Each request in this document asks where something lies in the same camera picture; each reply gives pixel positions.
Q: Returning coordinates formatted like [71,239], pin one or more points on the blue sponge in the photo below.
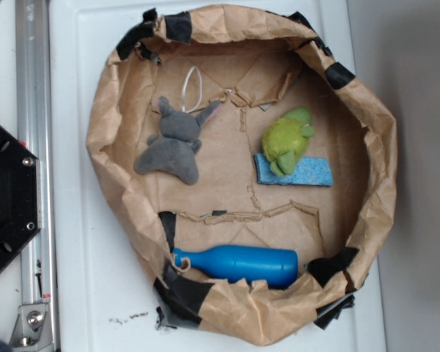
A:
[309,171]

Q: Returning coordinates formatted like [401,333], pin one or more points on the green plush frog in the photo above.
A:
[286,140]

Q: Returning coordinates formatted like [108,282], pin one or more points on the grey plush rabbit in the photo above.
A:
[174,150]

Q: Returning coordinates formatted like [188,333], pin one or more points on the brown paper bag bin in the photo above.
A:
[259,65]

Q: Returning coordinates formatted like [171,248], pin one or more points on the aluminium rail frame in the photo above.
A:
[37,325]

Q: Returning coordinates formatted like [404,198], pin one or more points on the blue plastic bottle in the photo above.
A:
[278,267]

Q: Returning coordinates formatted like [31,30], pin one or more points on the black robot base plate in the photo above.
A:
[19,219]

